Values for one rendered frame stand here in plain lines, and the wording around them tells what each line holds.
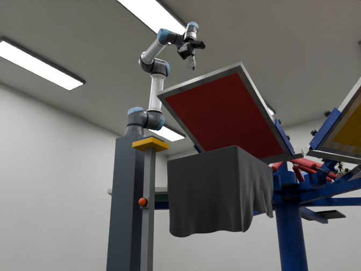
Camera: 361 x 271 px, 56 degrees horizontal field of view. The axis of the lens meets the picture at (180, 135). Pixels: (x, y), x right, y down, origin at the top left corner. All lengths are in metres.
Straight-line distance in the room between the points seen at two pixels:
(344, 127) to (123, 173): 1.45
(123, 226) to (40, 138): 3.92
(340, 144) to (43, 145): 4.53
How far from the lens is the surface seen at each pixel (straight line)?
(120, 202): 2.18
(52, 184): 5.86
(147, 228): 1.60
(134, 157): 2.19
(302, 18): 4.28
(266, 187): 2.03
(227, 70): 1.94
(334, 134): 2.45
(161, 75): 2.55
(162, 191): 2.74
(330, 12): 4.31
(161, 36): 2.23
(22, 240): 5.53
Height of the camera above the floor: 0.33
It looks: 22 degrees up
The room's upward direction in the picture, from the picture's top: straight up
